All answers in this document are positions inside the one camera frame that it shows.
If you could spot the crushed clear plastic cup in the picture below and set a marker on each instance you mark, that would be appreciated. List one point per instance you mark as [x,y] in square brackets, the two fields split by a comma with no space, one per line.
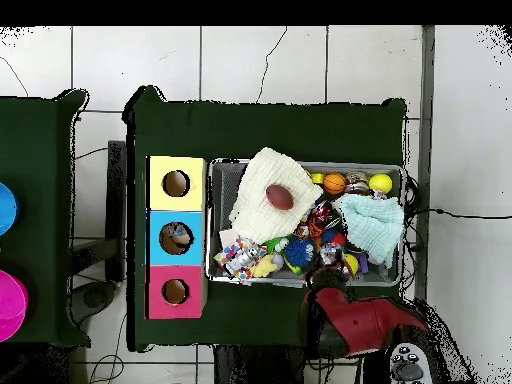
[330,254]

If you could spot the cream knitted cloth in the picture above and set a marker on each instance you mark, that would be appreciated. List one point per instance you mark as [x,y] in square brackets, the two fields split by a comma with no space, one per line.
[260,216]

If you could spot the orange toy basketball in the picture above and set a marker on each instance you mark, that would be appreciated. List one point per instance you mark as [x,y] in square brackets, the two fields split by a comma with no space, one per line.
[334,183]

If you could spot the blue round container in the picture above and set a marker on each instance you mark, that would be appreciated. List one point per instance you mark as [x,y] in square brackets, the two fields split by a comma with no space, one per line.
[7,208]

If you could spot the brown toy football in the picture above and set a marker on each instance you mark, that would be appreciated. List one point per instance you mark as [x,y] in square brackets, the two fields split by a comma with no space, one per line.
[280,197]

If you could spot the magenta round container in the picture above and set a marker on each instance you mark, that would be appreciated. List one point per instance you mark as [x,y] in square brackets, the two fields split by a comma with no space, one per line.
[11,304]

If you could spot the dark green table cloth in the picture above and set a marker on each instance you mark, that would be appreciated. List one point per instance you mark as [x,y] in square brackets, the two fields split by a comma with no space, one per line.
[260,132]
[40,140]

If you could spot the yellow foam ball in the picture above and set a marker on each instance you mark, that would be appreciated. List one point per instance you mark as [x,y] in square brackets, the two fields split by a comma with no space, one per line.
[352,264]
[380,184]

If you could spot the wooden box with three holes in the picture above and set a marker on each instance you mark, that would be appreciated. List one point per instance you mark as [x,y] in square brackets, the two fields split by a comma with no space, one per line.
[156,256]

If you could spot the blue spiky ball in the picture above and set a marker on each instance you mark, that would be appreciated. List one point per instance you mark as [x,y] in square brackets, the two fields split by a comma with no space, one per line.
[299,252]

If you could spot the light blue knitted cloth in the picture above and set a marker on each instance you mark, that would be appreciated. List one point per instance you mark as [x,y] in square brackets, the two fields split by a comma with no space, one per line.
[376,224]

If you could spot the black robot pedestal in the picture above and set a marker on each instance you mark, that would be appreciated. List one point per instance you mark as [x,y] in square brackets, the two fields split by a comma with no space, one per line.
[260,368]

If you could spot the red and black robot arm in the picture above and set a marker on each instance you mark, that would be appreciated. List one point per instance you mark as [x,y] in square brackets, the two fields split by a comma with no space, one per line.
[360,324]

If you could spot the yellow plush toy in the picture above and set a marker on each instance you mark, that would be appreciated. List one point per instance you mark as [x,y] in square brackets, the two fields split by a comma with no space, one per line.
[264,267]

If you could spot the colourful dotted cloth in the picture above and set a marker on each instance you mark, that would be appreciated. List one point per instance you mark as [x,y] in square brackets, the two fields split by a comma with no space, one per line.
[230,252]

